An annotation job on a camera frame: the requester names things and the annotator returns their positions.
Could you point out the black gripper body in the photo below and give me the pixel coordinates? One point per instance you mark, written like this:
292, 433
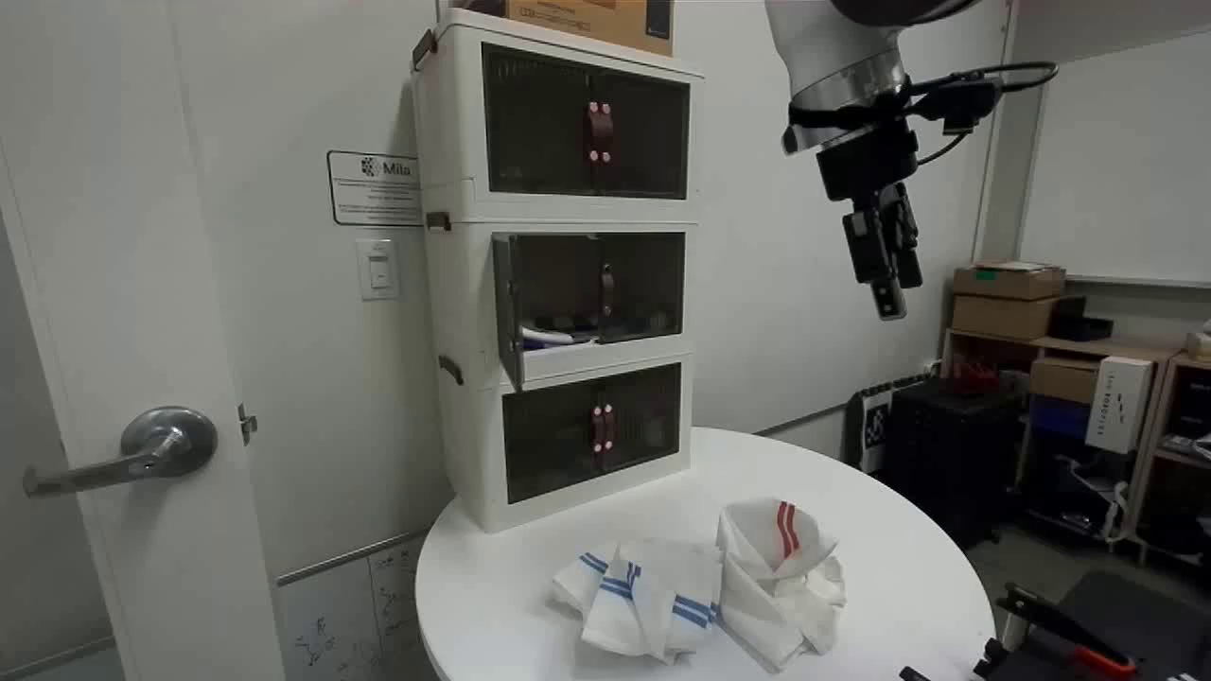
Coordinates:
865, 157

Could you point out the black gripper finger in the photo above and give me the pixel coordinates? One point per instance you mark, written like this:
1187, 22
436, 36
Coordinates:
915, 248
893, 284

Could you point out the white blue-striped towel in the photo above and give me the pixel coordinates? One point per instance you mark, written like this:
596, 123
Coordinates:
586, 574
657, 601

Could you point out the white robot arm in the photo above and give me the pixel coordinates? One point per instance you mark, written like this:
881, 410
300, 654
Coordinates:
835, 45

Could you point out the dark ribbed shelf door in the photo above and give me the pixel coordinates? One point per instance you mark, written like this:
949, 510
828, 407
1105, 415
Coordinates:
648, 128
549, 436
537, 118
510, 308
644, 284
644, 422

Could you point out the white red-striped towel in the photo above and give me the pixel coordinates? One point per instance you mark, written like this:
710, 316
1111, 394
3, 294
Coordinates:
777, 574

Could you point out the white stackable shelf box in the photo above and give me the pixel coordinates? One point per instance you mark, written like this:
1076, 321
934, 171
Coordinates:
475, 442
456, 128
460, 289

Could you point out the flat cardboard box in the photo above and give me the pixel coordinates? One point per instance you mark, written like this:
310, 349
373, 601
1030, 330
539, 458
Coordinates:
1009, 280

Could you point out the plain cardboard box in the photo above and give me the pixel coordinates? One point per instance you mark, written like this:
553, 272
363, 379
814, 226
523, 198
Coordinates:
1005, 321

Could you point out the black framed panel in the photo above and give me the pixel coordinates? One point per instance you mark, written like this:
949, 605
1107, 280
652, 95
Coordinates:
869, 428

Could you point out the black cabinet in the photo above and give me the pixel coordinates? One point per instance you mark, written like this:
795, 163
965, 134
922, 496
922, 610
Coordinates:
952, 456

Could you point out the small black box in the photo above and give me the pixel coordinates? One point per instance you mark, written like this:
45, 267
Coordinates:
1081, 325

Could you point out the small cardboard box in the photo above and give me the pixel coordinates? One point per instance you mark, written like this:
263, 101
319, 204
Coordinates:
1063, 379

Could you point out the blue box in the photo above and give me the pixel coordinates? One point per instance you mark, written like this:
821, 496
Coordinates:
1059, 422

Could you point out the white upright box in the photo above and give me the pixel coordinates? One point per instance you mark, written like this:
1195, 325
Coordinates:
1122, 402

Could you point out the brown cardboard box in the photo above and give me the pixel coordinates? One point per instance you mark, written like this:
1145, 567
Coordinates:
582, 16

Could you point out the wooden storage rack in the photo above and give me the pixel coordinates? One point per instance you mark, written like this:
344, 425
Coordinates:
1145, 480

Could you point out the dark grey pad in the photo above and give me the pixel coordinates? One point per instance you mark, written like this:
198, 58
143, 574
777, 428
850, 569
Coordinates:
1161, 620

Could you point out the metal door latch plate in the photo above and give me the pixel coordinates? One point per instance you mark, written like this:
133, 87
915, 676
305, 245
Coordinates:
247, 425

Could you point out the white room door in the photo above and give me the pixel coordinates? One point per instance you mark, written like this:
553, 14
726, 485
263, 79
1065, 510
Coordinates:
127, 253

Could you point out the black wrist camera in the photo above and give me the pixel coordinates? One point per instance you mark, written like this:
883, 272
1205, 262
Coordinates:
961, 101

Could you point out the white wall board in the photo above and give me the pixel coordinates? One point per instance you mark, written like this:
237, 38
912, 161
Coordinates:
1122, 163

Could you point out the white wall sign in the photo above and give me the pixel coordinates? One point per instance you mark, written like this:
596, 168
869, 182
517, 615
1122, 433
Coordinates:
373, 186

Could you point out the white light switch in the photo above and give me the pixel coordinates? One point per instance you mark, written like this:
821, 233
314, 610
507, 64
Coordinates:
378, 272

